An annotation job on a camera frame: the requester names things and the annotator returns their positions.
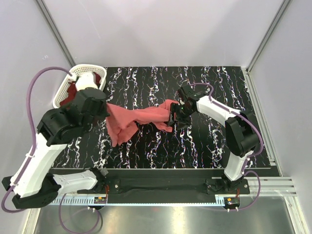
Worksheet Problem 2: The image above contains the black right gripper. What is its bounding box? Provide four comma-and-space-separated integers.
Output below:
167, 102, 195, 131

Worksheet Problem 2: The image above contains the pink t shirt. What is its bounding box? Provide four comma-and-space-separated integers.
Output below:
106, 99, 177, 147

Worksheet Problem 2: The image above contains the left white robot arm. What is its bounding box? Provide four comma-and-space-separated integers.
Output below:
2, 72, 109, 213

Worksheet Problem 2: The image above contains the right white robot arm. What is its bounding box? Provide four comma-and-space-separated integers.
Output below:
167, 85, 263, 194

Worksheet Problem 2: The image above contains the dark red t shirt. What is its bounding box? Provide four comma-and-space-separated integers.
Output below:
60, 72, 100, 106

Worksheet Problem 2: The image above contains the white plastic laundry basket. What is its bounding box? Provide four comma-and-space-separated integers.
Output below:
52, 64, 107, 108

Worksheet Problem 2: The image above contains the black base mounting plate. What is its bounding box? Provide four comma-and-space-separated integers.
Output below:
57, 168, 251, 204

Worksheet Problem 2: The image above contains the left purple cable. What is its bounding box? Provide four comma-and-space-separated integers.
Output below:
1, 67, 104, 232

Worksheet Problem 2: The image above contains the purple cable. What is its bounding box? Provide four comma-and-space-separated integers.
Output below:
1, 67, 104, 232
190, 83, 265, 211

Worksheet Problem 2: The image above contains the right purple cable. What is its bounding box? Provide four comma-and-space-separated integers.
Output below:
190, 83, 265, 211

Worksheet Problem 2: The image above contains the grey slotted cable duct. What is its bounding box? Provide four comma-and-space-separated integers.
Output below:
50, 196, 107, 206

